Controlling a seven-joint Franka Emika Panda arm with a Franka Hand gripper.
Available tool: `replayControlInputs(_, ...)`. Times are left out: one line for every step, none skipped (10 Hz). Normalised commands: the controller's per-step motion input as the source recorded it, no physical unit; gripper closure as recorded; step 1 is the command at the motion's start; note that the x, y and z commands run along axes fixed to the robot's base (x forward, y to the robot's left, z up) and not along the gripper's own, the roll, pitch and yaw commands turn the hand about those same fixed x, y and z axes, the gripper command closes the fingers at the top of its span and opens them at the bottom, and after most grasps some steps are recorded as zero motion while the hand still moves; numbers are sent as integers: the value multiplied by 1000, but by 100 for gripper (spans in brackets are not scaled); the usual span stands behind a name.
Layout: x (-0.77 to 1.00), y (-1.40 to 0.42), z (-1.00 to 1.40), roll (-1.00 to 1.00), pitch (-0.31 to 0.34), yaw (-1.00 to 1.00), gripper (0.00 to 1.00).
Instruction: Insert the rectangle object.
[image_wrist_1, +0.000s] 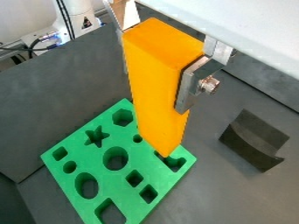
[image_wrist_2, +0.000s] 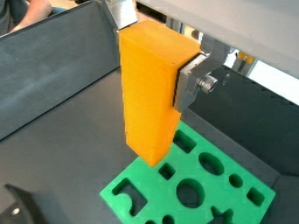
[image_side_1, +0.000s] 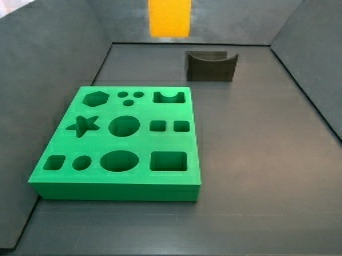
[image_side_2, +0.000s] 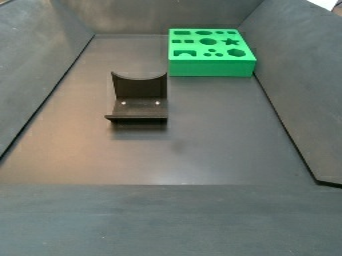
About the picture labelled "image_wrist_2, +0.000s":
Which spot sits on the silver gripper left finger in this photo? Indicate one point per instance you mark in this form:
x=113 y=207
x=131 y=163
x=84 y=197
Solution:
x=121 y=12

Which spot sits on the person forearm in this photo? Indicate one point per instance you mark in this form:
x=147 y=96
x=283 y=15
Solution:
x=39 y=10

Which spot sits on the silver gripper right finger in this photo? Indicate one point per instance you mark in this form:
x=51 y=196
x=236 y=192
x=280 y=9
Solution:
x=193 y=77

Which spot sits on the green shape sorter board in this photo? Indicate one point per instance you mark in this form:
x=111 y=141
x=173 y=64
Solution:
x=196 y=187

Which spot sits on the orange rectangular block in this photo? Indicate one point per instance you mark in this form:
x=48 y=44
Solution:
x=153 y=52

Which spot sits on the black bracket with screw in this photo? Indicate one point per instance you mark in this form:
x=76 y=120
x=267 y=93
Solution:
x=20 y=212

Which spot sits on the dark grey enclosure panel right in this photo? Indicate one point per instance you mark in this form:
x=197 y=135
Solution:
x=255 y=117

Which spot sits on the grey enclosure panel left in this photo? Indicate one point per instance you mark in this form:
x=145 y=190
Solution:
x=49 y=60

